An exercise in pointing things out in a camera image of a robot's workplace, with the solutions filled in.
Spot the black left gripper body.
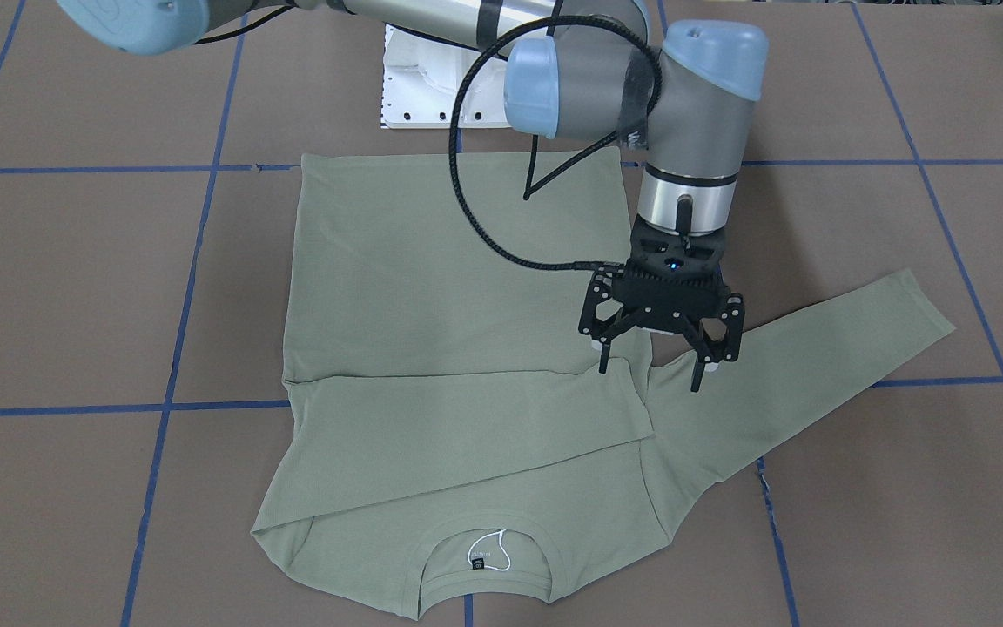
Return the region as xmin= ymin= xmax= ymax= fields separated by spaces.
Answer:
xmin=577 ymin=218 xmax=744 ymax=361

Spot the olive green long-sleeve shirt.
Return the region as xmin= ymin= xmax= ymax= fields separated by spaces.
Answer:
xmin=252 ymin=154 xmax=953 ymax=619

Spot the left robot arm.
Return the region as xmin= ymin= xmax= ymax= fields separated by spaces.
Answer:
xmin=330 ymin=1 xmax=769 ymax=392

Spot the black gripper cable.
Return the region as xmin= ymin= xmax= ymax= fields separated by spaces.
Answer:
xmin=448 ymin=16 xmax=664 ymax=271

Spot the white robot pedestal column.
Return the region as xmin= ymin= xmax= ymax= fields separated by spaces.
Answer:
xmin=380 ymin=25 xmax=510 ymax=130

